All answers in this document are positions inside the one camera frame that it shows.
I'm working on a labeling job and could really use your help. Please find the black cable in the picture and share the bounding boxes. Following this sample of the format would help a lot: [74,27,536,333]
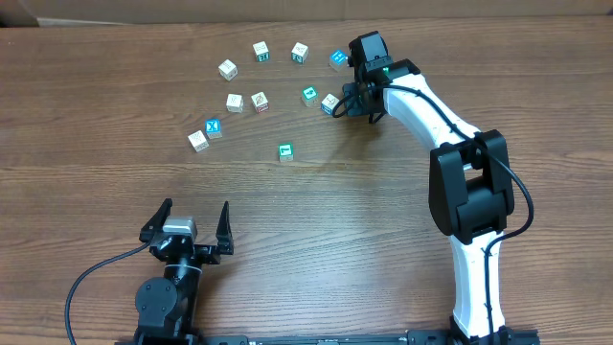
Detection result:
[331,80,535,345]
[64,241,153,345]

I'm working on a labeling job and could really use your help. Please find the left black cable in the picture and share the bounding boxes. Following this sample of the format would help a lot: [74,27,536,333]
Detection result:
[64,241,153,345]

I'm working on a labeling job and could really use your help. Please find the block with green J side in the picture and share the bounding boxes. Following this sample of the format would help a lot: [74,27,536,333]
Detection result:
[291,42,308,64]

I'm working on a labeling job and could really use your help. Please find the right black cable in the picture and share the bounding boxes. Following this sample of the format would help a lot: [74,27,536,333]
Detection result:
[331,80,535,345]

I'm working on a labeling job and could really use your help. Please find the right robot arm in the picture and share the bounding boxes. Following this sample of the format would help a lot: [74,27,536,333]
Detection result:
[343,32,517,344]

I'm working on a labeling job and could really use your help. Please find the plain wooden block upper left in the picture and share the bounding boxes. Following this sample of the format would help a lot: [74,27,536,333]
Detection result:
[218,59,238,81]

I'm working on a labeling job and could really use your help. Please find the block with red Y side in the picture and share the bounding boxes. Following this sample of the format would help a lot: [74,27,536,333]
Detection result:
[251,92,269,113]

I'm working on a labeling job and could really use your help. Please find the green 7 top block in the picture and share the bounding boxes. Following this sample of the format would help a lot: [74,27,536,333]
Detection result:
[278,143,294,162]

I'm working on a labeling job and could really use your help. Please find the wooden block lower left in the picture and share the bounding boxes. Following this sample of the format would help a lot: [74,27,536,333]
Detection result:
[188,130,209,152]

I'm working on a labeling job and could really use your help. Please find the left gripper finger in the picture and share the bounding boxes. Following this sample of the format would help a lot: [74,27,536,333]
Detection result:
[139,198,172,242]
[216,201,234,255]

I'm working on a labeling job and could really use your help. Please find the block with blue side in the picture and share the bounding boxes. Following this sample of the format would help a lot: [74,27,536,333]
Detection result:
[321,94,339,115]

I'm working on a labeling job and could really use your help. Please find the green 4 top block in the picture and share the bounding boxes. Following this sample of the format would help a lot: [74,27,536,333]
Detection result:
[301,85,318,107]

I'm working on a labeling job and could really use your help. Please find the wooden block with engraved drawing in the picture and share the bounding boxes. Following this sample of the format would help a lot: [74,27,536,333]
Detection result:
[226,94,244,113]

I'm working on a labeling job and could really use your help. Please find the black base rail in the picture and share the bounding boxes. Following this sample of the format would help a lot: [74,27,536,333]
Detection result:
[117,329,540,345]

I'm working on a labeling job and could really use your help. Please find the block with green R side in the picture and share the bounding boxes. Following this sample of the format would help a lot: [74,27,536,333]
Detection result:
[253,41,270,62]

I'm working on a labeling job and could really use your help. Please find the blue X top block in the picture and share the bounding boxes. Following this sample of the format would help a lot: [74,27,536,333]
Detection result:
[205,119,222,139]

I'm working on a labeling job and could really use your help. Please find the blue H top block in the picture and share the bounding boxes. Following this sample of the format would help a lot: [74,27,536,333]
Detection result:
[329,50,348,72]

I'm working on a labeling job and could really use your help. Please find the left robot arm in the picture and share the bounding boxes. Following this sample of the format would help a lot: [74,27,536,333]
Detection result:
[134,198,234,344]

